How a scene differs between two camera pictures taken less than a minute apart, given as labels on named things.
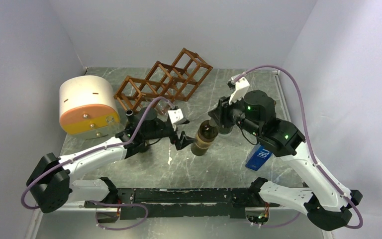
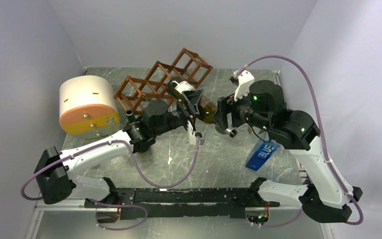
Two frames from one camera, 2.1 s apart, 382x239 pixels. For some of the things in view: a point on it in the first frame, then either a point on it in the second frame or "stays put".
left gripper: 181,143 → 193,98
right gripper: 221,114 stays put
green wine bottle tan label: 206,135 → 207,110
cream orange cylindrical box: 87,106 stays put
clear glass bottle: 113,125 stays put
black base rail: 142,203 stays put
